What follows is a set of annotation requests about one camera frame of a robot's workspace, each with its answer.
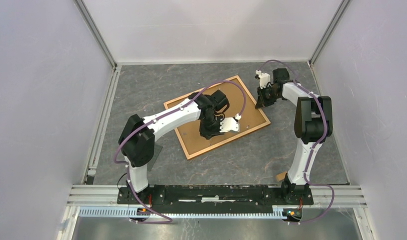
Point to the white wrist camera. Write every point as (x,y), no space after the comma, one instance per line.
(230,124)
(264,79)

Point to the grey building baseplate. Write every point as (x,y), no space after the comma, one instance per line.
(157,150)

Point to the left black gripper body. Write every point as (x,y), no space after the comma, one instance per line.
(210,127)

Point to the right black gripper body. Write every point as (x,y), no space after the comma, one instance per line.
(267,96)

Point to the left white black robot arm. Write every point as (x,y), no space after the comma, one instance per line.
(138,138)

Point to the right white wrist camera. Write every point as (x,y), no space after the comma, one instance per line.
(264,79)

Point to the wooden picture frame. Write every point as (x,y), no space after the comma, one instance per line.
(252,120)

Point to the slotted cable duct rail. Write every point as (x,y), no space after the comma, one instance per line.
(133,212)

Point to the small cardboard block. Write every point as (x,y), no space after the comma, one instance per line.
(281,176)

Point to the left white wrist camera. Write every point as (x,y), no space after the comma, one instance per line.
(230,124)

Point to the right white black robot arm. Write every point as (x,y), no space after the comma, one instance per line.
(313,124)

